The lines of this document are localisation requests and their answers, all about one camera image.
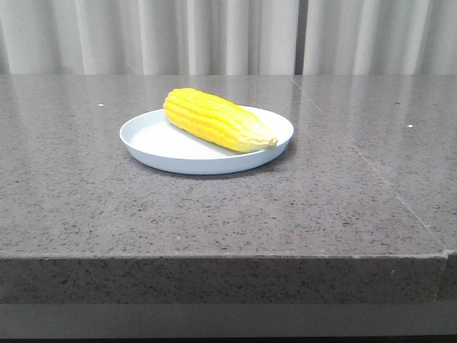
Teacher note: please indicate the yellow corn cob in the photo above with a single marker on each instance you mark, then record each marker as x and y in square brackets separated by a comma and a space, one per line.
[217, 120]

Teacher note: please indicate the light blue round plate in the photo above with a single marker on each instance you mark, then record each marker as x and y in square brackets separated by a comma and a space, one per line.
[152, 140]

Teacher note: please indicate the white pleated curtain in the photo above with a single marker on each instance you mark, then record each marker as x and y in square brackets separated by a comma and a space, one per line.
[228, 37]

